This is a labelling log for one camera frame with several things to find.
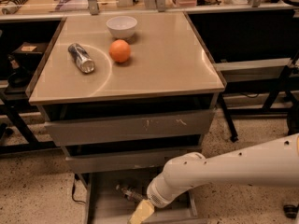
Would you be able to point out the grey top drawer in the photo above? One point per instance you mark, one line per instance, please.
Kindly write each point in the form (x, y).
(128, 128)

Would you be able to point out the orange fruit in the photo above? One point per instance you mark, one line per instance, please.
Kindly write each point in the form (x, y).
(119, 51)

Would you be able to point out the grey drawer cabinet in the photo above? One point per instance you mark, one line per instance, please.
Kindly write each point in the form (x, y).
(168, 71)

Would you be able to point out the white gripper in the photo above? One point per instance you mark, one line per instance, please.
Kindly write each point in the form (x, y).
(156, 194)

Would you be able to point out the black office chair base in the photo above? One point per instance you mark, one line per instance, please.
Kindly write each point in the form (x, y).
(290, 211)

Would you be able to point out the white ceramic bowl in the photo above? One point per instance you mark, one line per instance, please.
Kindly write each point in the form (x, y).
(122, 27)

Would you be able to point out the clear plastic water bottle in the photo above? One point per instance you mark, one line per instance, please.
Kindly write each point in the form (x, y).
(130, 193)

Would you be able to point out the grey middle drawer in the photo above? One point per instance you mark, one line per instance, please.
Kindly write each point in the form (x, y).
(126, 160)

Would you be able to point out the silver blue drink can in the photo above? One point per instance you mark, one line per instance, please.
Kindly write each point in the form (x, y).
(81, 58)

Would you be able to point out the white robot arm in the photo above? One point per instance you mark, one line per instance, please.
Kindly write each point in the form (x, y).
(274, 163)

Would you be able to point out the open grey bottom drawer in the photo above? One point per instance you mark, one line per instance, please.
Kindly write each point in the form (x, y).
(108, 205)

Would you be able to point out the black box with label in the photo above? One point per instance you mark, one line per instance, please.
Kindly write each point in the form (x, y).
(30, 54)

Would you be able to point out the black coiled spring tool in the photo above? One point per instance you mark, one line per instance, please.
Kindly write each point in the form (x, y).
(13, 6)

